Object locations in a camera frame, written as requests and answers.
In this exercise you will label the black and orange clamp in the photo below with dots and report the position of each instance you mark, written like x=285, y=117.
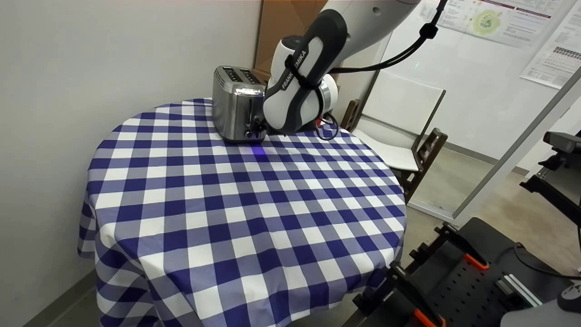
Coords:
x=467, y=254
x=415, y=299

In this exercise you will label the silver aluminium profile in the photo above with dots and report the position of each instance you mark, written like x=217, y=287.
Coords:
x=517, y=289

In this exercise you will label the grey metal frame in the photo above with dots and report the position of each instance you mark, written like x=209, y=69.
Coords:
x=513, y=152

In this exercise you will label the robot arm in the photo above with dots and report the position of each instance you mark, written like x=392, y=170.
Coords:
x=297, y=97

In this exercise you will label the white and wood chair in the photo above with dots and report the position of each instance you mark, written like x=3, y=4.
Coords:
x=399, y=113

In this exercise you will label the silver toaster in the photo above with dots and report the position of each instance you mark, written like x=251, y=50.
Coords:
x=233, y=109

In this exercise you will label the blue white checked tablecloth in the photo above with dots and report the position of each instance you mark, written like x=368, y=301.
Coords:
x=236, y=213

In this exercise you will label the camera on mount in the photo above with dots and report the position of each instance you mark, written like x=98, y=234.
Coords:
x=563, y=141

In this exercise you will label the brown cardboard sheet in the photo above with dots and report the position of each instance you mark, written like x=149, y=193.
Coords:
x=281, y=27

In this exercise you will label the wall poster with table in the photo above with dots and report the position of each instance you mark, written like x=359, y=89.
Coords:
x=556, y=61

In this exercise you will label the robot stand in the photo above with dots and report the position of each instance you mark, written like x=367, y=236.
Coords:
x=458, y=286

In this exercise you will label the wall poster with green circle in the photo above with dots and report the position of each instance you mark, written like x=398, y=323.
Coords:
x=508, y=18

